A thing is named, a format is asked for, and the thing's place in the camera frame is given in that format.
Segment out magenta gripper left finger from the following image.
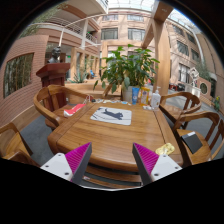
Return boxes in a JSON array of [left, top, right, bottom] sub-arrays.
[[41, 142, 92, 185]]

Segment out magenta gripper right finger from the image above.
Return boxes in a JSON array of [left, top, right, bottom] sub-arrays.
[[132, 143, 181, 185]]

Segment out grey cat mouse pad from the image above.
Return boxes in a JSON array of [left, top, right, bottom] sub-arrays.
[[90, 107, 132, 126]]

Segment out yellow crumpled wrapper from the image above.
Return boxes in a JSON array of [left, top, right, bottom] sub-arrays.
[[156, 143, 175, 155]]

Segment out wooden table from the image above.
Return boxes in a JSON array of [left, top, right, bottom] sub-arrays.
[[48, 103, 183, 182]]

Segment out black notebook on chair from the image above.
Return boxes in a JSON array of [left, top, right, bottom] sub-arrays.
[[181, 132, 202, 154]]

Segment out wooden armchair near right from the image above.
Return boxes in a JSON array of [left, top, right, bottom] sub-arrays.
[[173, 111, 224, 166]]

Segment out wooden armchair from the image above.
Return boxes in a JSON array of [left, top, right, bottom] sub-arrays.
[[173, 111, 224, 166], [0, 122, 39, 166], [33, 85, 93, 130], [159, 91, 202, 125]]

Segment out red white package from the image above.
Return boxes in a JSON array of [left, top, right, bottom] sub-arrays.
[[63, 104, 86, 117]]

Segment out wooden armchair near left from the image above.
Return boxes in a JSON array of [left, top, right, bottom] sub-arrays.
[[0, 122, 39, 166]]

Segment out white pump bottle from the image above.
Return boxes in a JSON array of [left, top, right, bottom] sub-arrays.
[[151, 89, 161, 109]]

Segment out wooden armchair far right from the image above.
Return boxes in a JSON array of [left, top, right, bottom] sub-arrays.
[[159, 91, 202, 125]]

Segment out wooden armchair far left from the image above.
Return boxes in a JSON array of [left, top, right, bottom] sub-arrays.
[[33, 85, 93, 130]]

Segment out yellow bottle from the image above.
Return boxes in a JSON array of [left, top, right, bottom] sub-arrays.
[[140, 87, 150, 105]]

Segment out blue tube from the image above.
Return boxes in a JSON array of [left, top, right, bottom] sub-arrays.
[[132, 87, 140, 105]]

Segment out green potted plant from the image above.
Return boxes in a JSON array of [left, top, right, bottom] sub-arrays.
[[100, 46, 159, 98]]

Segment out white statue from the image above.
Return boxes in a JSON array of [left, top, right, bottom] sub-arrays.
[[189, 67, 199, 87]]

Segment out dark bust statue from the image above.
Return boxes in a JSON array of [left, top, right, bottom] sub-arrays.
[[48, 46, 61, 63]]

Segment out red wooden pedestal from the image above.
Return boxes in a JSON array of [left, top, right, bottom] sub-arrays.
[[35, 62, 71, 111]]

